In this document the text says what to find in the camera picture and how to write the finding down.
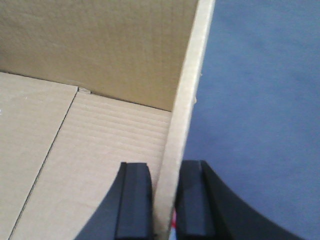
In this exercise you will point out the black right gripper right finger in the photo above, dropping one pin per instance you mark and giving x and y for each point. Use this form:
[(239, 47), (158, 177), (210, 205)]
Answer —
[(207, 209)]

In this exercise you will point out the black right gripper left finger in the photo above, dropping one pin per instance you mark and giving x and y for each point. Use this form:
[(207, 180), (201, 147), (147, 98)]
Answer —
[(126, 211)]

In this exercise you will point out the brown cardboard carton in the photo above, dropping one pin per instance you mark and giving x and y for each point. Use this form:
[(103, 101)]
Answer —
[(86, 85)]

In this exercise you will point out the dark blue conveyor belt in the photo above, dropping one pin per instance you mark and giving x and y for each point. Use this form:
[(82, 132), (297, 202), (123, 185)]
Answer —
[(256, 120)]

